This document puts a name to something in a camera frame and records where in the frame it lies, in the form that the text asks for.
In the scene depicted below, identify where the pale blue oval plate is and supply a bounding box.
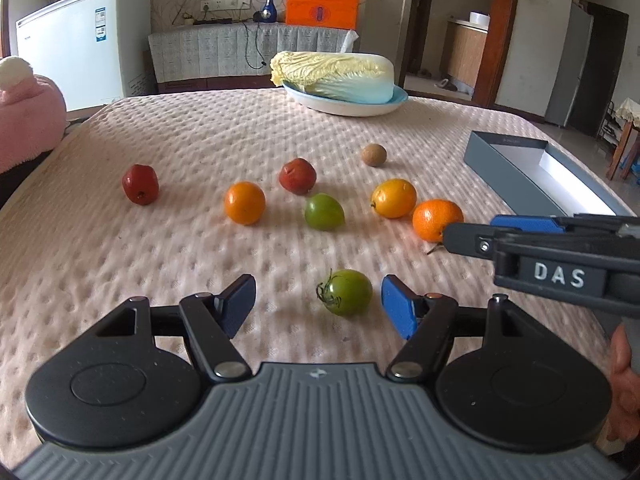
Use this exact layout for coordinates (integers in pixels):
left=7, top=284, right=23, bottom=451
left=282, top=80, right=409, bottom=118

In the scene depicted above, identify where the wooden table with lace cloth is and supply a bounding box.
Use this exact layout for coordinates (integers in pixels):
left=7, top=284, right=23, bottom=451
left=605, top=97, right=640, bottom=181

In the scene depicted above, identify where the napa cabbage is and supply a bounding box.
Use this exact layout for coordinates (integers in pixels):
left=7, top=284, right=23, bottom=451
left=270, top=51, right=396, bottom=105

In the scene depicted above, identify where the orange with stem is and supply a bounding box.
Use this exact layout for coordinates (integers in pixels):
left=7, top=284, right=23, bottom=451
left=412, top=199, right=465, bottom=256

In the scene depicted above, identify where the patterned grey cabinet cloth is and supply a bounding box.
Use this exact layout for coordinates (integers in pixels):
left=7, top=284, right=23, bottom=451
left=147, top=22, right=360, bottom=83

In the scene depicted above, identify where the dark wooden tv cabinet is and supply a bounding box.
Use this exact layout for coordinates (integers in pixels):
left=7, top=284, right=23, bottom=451
left=157, top=74, right=273, bottom=94

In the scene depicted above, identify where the small green tomato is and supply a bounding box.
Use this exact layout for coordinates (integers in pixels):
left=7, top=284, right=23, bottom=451
left=304, top=193, right=346, bottom=232

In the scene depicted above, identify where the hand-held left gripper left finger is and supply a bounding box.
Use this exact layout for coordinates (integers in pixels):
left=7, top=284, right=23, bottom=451
left=95, top=274, right=257, bottom=383

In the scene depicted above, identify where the round orange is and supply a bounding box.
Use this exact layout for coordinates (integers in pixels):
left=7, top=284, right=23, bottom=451
left=224, top=181, right=267, bottom=226

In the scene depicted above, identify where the red tomato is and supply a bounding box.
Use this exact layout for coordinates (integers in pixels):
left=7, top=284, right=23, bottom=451
left=278, top=158, right=317, bottom=196
left=122, top=164, right=160, bottom=206

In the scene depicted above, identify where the wooden kitchen counter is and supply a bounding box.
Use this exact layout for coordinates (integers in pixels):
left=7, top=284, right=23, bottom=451
left=446, top=17, right=488, bottom=92

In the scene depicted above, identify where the person's right hand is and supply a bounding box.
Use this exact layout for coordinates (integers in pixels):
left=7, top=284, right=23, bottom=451
left=607, top=322, right=640, bottom=443

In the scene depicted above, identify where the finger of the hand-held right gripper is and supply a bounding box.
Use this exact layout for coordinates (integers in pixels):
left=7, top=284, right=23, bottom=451
left=443, top=222, right=502, bottom=261
left=489, top=213, right=576, bottom=234

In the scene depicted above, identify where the yellow-orange citrus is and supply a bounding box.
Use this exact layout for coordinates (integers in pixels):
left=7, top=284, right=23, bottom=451
left=370, top=179, right=418, bottom=219

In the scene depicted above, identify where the green tomato with stem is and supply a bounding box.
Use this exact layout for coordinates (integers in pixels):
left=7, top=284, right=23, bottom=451
left=316, top=269, right=374, bottom=317

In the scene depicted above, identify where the grey refrigerator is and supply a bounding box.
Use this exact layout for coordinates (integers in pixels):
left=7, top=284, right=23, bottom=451
left=545, top=4, right=594, bottom=128

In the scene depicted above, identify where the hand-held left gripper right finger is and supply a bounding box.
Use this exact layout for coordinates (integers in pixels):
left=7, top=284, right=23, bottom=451
left=381, top=275, right=538, bottom=381

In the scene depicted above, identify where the dark wooden door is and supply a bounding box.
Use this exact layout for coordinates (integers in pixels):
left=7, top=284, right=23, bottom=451
left=570, top=2, right=630, bottom=138

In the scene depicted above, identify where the black cable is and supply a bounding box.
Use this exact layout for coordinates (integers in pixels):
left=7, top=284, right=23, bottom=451
left=244, top=21, right=267, bottom=68

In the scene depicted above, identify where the white chest freezer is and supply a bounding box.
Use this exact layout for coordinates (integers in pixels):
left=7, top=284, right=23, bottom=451
left=15, top=0, right=153, bottom=113

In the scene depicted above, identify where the grey cardboard box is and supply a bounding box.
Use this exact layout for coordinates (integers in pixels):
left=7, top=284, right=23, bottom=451
left=463, top=131, right=630, bottom=218

